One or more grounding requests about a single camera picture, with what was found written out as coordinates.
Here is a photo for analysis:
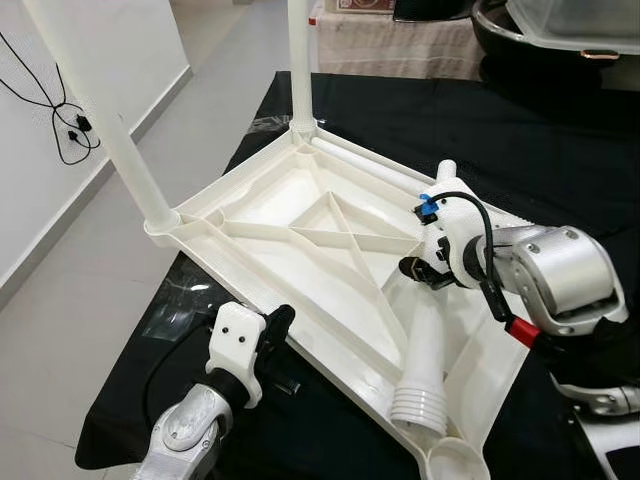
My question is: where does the clear plastic bag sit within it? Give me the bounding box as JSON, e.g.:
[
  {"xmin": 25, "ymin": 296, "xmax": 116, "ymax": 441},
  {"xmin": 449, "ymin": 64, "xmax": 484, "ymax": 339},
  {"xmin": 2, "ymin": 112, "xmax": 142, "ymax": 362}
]
[{"xmin": 145, "ymin": 260, "xmax": 208, "ymax": 338}]

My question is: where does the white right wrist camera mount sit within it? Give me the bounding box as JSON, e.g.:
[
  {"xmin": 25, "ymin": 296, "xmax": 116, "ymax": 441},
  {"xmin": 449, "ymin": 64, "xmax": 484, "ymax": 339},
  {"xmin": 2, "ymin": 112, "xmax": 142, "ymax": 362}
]
[{"xmin": 420, "ymin": 160, "xmax": 491, "ymax": 291}]

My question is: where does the black tablecloth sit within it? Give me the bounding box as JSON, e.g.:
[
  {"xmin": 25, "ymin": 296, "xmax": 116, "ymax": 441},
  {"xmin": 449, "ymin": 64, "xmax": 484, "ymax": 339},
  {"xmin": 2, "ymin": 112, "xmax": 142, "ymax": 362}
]
[{"xmin": 75, "ymin": 70, "xmax": 640, "ymax": 480}]

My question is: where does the white plastic children table top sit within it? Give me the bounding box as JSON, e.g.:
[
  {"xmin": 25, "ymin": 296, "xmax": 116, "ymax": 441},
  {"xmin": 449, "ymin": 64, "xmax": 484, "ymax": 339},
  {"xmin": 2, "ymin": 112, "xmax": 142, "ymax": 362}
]
[{"xmin": 145, "ymin": 120, "xmax": 531, "ymax": 480}]

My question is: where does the black wall power cable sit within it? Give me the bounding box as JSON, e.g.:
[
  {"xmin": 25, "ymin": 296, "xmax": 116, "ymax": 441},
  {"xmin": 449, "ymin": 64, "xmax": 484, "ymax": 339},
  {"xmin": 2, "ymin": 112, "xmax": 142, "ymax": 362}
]
[{"xmin": 0, "ymin": 30, "xmax": 101, "ymax": 166}]

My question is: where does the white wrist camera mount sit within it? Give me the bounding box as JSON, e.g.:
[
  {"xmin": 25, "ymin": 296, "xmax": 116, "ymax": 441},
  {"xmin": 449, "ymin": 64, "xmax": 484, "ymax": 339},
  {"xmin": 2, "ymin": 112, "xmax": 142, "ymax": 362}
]
[
  {"xmin": 420, "ymin": 160, "xmax": 491, "ymax": 291},
  {"xmin": 208, "ymin": 303, "xmax": 269, "ymax": 409}
]

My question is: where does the beige tablecloth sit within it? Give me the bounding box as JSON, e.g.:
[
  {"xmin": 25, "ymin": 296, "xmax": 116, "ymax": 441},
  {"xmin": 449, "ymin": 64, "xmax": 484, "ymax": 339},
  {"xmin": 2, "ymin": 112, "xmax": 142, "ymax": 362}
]
[{"xmin": 315, "ymin": 10, "xmax": 483, "ymax": 81}]

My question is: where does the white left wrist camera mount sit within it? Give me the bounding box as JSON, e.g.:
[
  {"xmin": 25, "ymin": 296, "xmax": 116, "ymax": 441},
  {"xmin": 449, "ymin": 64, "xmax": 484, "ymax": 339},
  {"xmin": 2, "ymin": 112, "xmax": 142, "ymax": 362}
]
[{"xmin": 208, "ymin": 303, "xmax": 269, "ymax": 409}]

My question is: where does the blue cable connector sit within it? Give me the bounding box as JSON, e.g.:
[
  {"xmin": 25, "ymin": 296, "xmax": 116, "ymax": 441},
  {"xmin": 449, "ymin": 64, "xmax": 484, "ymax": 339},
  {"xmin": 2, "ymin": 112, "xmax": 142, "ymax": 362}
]
[{"xmin": 417, "ymin": 194, "xmax": 442, "ymax": 222}]

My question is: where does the black bag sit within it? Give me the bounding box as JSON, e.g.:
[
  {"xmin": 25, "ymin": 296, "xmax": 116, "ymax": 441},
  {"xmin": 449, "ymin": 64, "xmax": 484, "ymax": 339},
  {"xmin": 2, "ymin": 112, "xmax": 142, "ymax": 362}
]
[{"xmin": 395, "ymin": 0, "xmax": 473, "ymax": 23}]

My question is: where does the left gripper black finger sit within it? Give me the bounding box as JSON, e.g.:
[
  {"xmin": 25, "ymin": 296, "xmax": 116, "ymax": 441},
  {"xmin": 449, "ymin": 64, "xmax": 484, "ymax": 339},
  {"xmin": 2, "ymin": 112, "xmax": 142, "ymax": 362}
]
[{"xmin": 262, "ymin": 304, "xmax": 297, "ymax": 351}]

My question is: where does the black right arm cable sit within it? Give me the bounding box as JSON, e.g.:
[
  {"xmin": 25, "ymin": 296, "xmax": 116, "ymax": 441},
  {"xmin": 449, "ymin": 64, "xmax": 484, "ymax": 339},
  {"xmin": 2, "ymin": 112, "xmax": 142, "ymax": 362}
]
[{"xmin": 425, "ymin": 190, "xmax": 513, "ymax": 323}]

